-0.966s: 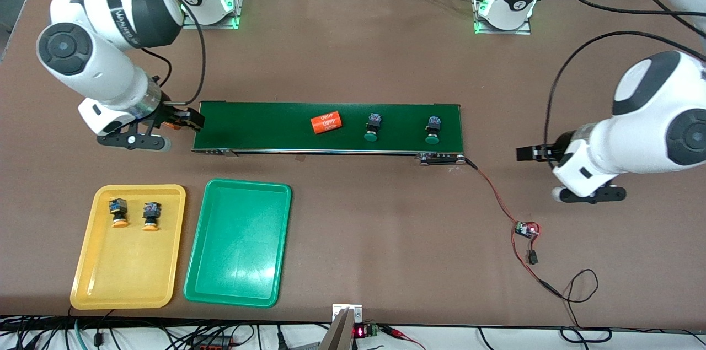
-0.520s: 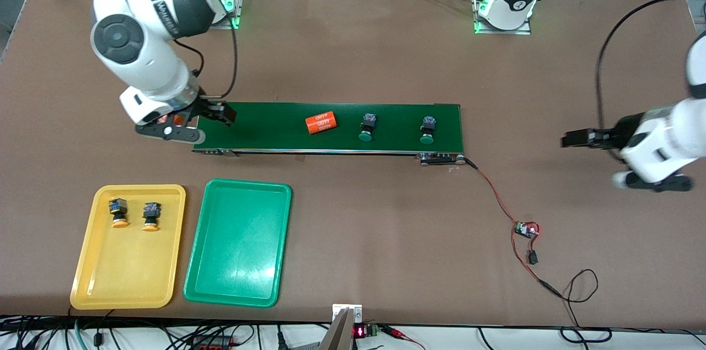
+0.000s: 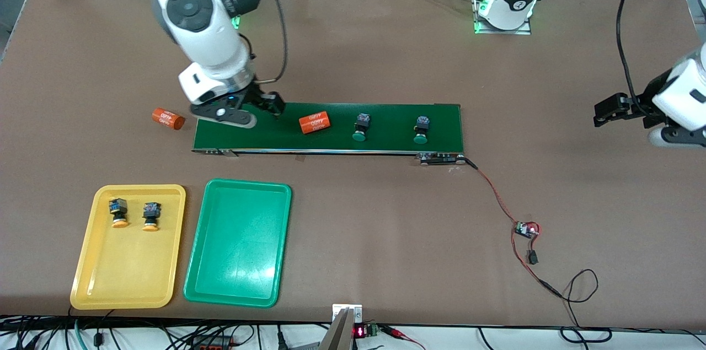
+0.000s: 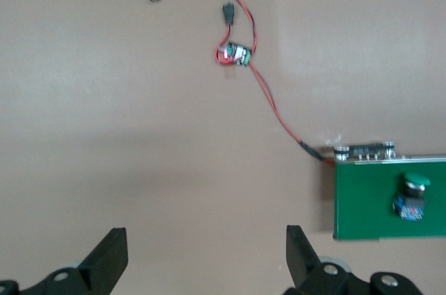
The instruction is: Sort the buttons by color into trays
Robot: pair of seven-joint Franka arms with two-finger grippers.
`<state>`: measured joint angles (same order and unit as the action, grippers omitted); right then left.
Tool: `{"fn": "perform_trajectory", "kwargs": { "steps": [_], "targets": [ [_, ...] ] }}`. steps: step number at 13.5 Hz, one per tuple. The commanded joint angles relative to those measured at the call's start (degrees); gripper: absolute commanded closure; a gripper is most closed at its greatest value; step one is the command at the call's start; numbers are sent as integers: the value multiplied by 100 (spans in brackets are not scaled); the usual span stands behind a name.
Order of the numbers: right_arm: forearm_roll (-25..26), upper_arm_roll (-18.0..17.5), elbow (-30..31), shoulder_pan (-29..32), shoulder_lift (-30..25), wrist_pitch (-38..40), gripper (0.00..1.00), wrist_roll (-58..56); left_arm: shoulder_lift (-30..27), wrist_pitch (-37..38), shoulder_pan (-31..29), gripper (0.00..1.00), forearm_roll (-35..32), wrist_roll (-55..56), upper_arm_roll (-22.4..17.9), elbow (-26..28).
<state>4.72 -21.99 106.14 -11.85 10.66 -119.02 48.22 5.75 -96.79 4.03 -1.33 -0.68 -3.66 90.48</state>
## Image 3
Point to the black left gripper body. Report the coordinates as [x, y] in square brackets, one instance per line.
[648, 94]

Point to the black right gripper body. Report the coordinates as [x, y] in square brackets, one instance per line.
[257, 97]

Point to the orange cylindrical battery cell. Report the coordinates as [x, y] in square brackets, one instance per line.
[314, 123]
[168, 119]

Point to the green push button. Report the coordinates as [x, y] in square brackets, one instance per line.
[422, 122]
[362, 119]

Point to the yellow push button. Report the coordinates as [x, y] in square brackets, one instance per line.
[117, 206]
[151, 210]

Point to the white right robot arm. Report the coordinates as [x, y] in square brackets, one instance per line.
[204, 14]

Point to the green conveyor belt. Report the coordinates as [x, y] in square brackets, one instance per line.
[276, 141]

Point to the green plastic tray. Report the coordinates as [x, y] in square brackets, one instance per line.
[237, 251]

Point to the small conveyor controller board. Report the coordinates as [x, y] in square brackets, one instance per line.
[524, 230]

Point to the small black connector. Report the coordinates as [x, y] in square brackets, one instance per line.
[533, 257]

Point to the yellow plastic tray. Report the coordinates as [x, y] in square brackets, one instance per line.
[132, 273]

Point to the red digit display module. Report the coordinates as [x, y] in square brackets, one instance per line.
[359, 332]

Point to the black and red power strip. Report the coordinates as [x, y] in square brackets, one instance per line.
[212, 344]

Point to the red alligator clip lead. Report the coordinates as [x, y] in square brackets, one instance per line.
[402, 334]

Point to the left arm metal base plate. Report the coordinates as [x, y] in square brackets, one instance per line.
[504, 32]

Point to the grey metal post bracket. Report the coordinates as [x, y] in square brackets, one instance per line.
[342, 333]

